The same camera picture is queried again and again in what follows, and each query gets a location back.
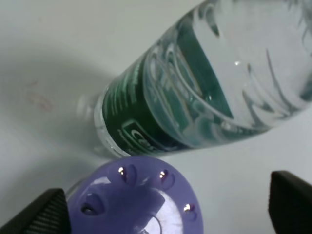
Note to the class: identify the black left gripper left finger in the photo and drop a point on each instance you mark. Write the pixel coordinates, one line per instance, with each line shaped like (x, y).
(47, 214)

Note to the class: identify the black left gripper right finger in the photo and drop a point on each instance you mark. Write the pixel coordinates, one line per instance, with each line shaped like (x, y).
(290, 204)

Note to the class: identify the clear water bottle green label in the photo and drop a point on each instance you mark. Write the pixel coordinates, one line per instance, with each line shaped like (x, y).
(228, 70)

